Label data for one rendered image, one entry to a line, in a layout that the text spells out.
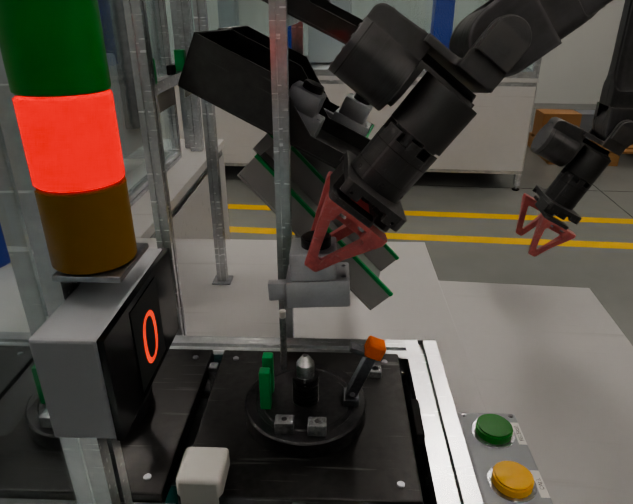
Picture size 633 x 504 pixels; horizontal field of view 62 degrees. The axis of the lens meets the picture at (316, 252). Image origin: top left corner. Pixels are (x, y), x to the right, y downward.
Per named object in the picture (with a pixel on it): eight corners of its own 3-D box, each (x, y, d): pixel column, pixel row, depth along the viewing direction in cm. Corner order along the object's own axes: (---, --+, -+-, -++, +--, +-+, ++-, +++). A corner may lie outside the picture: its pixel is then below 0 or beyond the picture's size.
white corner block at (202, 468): (232, 474, 56) (229, 445, 54) (223, 511, 52) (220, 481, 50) (188, 472, 56) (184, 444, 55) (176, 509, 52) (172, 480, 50)
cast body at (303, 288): (349, 286, 57) (347, 225, 54) (350, 307, 53) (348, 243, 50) (271, 288, 57) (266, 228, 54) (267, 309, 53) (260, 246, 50)
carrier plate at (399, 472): (396, 365, 73) (397, 352, 72) (422, 517, 51) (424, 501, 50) (225, 361, 74) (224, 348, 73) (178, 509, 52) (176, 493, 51)
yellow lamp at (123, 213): (148, 241, 35) (137, 169, 33) (120, 276, 30) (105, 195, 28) (74, 240, 35) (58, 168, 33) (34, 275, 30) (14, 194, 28)
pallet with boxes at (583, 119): (640, 147, 575) (650, 109, 558) (677, 167, 503) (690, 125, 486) (526, 144, 587) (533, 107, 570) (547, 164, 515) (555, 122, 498)
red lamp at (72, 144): (137, 167, 33) (125, 85, 31) (105, 193, 28) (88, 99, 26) (58, 167, 33) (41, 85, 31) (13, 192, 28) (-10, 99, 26)
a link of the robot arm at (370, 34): (543, 33, 40) (505, 42, 48) (430, -72, 38) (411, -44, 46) (438, 158, 43) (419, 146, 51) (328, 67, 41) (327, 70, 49)
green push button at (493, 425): (504, 426, 62) (507, 412, 61) (515, 452, 59) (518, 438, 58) (470, 425, 62) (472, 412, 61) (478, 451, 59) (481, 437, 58)
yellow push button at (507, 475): (523, 473, 56) (527, 459, 55) (536, 506, 52) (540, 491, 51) (485, 472, 56) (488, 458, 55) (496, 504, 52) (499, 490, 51)
